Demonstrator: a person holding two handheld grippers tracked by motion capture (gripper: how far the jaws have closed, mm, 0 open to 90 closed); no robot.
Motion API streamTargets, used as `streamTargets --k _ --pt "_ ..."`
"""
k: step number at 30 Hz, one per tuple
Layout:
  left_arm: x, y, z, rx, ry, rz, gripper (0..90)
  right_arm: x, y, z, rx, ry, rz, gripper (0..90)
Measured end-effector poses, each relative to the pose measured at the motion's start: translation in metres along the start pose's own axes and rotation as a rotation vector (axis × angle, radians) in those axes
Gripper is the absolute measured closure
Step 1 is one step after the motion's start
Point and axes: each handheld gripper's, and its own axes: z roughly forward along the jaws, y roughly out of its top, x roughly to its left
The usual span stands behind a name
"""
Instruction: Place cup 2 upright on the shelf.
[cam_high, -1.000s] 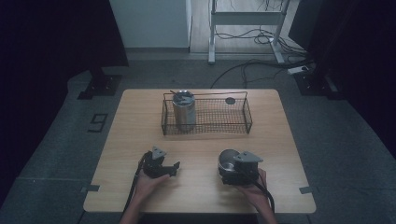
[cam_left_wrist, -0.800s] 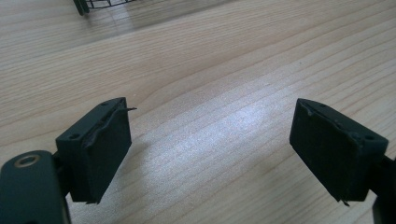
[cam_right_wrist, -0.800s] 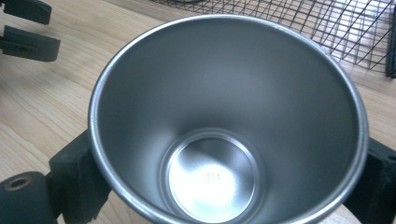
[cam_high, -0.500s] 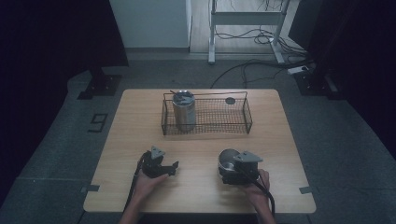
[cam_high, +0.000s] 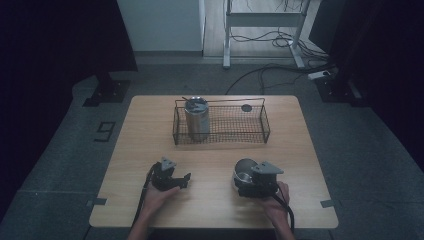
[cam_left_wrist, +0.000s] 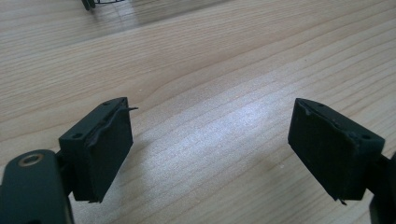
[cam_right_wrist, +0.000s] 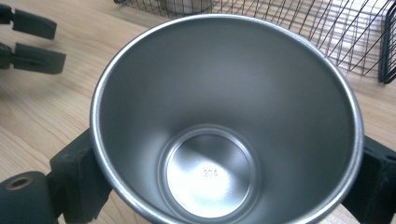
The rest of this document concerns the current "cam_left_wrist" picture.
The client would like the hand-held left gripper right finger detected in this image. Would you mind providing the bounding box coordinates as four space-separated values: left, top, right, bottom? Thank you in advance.
287 97 387 205

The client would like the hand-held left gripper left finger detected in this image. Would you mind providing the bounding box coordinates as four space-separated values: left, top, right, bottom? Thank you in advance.
58 96 139 204

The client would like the black wire basket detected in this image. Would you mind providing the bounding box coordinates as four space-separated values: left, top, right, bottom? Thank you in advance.
80 0 126 11

